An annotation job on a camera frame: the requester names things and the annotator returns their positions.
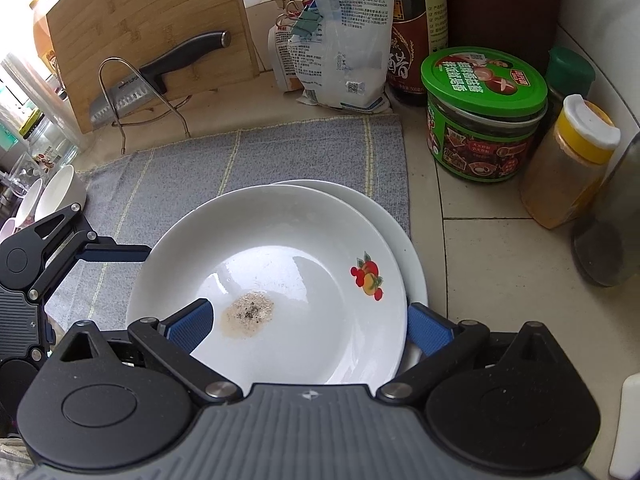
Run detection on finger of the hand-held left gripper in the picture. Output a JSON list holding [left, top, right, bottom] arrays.
[[22, 204, 152, 303]]

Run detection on white bowl with pink flowers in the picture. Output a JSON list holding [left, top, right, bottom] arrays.
[[36, 164, 88, 221], [14, 177, 46, 228]]

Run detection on white printed plastic bag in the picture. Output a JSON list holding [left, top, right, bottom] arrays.
[[295, 0, 396, 113]]

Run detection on small-stain white fruit-print plate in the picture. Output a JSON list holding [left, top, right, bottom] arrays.
[[272, 179, 429, 366]]

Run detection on wire binder clip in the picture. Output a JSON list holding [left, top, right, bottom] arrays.
[[277, 0, 307, 26]]

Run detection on teal binder clip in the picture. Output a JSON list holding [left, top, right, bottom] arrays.
[[292, 7, 323, 39]]

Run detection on dark vinegar bottle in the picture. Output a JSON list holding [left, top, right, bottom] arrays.
[[387, 0, 451, 107]]

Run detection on green-lidded sauce jar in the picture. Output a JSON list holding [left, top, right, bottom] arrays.
[[420, 46, 548, 181]]

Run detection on white and red bag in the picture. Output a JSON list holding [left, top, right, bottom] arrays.
[[268, 10, 321, 93]]

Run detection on white plastic box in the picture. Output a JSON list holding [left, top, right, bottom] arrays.
[[607, 372, 640, 480]]

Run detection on bamboo cutting board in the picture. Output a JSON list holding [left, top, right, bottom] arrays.
[[45, 0, 261, 133]]

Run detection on speckled-stain white fruit-print plate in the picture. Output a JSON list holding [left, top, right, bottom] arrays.
[[125, 185, 408, 386]]

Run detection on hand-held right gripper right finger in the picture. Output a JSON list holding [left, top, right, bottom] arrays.
[[376, 302, 573, 405]]

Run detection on grey checked cloth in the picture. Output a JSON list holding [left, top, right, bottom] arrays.
[[45, 114, 411, 341]]

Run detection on yellow-capped spice bottle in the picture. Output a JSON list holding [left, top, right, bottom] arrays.
[[520, 95, 621, 231]]

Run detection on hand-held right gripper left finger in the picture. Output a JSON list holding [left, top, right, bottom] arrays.
[[52, 298, 240, 406]]

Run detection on clear glass jar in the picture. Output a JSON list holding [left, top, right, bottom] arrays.
[[0, 52, 83, 161], [20, 110, 78, 173]]

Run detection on metal wire rack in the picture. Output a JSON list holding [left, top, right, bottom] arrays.
[[97, 57, 193, 156]]

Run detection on orange liquor bottle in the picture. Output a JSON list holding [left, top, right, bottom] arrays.
[[32, 0, 68, 81]]

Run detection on green-capped spice jar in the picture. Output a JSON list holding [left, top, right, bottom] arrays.
[[545, 47, 596, 113]]

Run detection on black-handled cleaver knife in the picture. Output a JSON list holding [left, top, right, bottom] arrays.
[[90, 31, 232, 128]]

